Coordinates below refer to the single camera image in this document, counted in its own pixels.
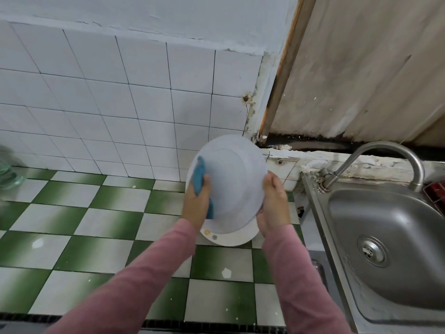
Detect person's right hand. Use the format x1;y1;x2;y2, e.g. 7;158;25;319
256;170;292;238

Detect person's left forearm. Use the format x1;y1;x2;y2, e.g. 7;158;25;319
45;219;199;334

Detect stainless steel sink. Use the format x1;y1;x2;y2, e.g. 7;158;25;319
302;170;445;334

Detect chrome faucet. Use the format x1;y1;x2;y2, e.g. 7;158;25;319
318;141;426;192

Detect white plate orange flowers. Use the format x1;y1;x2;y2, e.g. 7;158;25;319
202;219;260;248

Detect weathered wooden board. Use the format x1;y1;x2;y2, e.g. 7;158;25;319
259;0;445;149

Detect person's left hand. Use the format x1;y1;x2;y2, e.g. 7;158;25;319
181;173;212;231

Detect clear bottle with green liquid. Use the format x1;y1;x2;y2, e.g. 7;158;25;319
0;146;26;191

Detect blue cleaning cloth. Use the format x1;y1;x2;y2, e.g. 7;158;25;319
192;156;216;220

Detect wire dish rack red tray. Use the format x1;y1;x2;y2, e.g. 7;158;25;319
426;180;445;207

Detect green checkered tile countertop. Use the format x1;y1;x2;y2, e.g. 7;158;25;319
0;167;308;333

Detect person's right forearm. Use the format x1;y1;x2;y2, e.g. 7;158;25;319
263;225;353;334

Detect white plate red flowers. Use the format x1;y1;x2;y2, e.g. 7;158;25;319
186;134;269;236

